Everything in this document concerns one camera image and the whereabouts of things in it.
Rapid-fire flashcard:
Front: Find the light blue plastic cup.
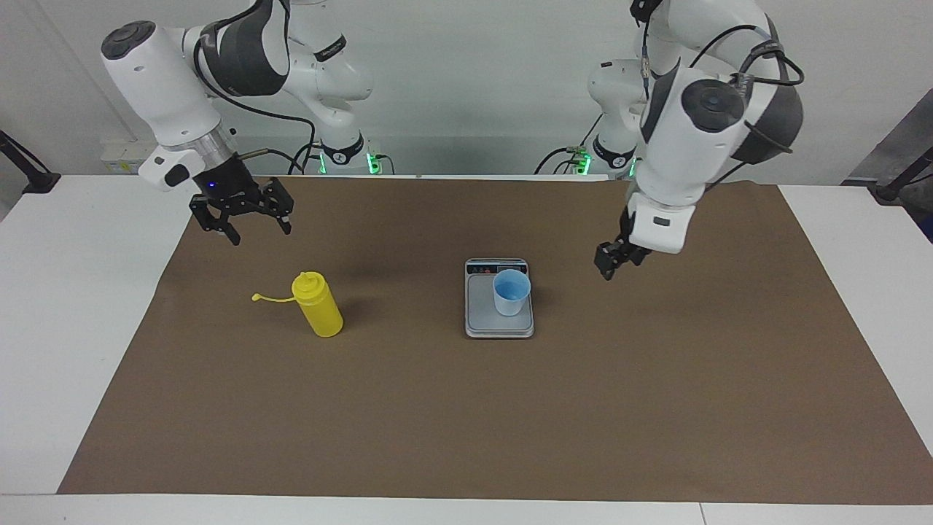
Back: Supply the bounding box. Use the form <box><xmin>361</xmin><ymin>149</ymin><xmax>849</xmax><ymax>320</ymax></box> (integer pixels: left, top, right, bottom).
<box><xmin>493</xmin><ymin>269</ymin><xmax>531</xmax><ymax>317</ymax></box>

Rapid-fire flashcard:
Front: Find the black base cable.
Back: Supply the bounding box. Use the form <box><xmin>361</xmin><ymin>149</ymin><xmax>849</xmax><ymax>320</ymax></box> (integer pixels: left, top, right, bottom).
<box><xmin>534</xmin><ymin>113</ymin><xmax>606</xmax><ymax>176</ymax></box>
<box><xmin>290</xmin><ymin>142</ymin><xmax>396</xmax><ymax>176</ymax></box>

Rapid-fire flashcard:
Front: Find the silver digital kitchen scale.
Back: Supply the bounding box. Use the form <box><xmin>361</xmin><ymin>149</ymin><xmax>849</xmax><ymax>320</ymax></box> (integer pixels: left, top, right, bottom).
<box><xmin>464</xmin><ymin>257</ymin><xmax>536</xmax><ymax>339</ymax></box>

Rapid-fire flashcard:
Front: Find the brown paper table mat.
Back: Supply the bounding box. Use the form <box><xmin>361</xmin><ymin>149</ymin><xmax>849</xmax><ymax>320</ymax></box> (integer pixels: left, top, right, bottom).
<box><xmin>57</xmin><ymin>175</ymin><xmax>933</xmax><ymax>505</ymax></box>

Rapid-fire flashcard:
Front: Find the black clamp stand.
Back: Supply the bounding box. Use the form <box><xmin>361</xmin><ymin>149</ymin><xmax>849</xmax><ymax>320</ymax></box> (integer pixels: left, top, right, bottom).
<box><xmin>867</xmin><ymin>146</ymin><xmax>933</xmax><ymax>203</ymax></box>
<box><xmin>0</xmin><ymin>130</ymin><xmax>61</xmax><ymax>195</ymax></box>

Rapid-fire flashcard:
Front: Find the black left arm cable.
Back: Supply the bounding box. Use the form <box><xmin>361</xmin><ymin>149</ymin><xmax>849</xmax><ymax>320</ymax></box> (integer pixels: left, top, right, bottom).
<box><xmin>638</xmin><ymin>0</ymin><xmax>805</xmax><ymax>190</ymax></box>

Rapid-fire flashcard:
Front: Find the yellow squeeze bottle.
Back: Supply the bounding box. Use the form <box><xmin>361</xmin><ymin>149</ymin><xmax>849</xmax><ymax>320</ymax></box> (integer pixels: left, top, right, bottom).
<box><xmin>251</xmin><ymin>271</ymin><xmax>344</xmax><ymax>338</ymax></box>

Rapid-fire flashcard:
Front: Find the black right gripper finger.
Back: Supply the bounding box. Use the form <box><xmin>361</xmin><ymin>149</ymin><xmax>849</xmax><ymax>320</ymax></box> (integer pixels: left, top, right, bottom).
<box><xmin>190</xmin><ymin>195</ymin><xmax>242</xmax><ymax>246</ymax></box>
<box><xmin>257</xmin><ymin>179</ymin><xmax>294</xmax><ymax>236</ymax></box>

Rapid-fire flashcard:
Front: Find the black left base cable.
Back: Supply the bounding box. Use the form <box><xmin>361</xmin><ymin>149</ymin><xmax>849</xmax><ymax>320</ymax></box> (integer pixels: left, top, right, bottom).
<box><xmin>534</xmin><ymin>113</ymin><xmax>606</xmax><ymax>176</ymax></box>

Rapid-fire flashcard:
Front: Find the white power strip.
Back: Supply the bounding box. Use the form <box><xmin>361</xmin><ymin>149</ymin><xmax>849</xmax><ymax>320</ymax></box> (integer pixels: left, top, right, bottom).
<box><xmin>101</xmin><ymin>142</ymin><xmax>165</xmax><ymax>174</ymax></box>

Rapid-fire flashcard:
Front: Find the black right base cable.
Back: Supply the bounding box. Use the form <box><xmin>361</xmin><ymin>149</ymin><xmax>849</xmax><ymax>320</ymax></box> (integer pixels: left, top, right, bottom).
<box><xmin>290</xmin><ymin>142</ymin><xmax>396</xmax><ymax>176</ymax></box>

